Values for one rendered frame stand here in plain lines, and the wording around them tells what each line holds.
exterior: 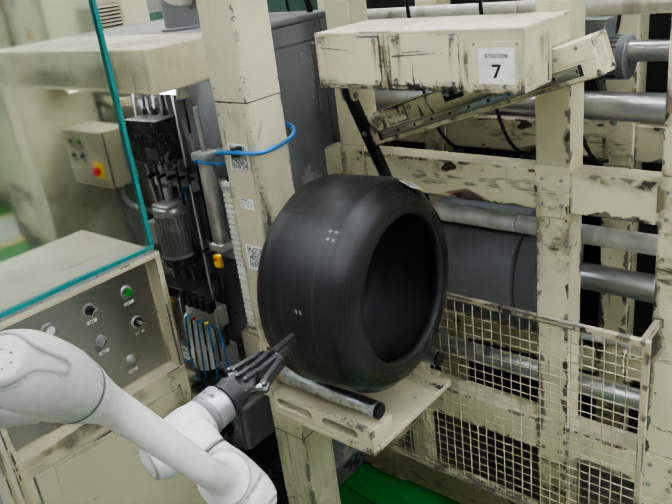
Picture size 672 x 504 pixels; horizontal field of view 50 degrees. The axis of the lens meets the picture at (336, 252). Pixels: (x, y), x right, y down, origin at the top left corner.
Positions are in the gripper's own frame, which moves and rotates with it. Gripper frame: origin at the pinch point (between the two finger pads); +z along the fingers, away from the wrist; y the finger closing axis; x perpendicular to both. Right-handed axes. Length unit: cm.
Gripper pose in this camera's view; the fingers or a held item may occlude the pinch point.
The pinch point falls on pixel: (285, 346)
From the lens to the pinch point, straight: 168.5
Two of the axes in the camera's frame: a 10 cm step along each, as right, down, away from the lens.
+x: 2.0, 8.5, 4.8
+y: -7.6, -1.7, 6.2
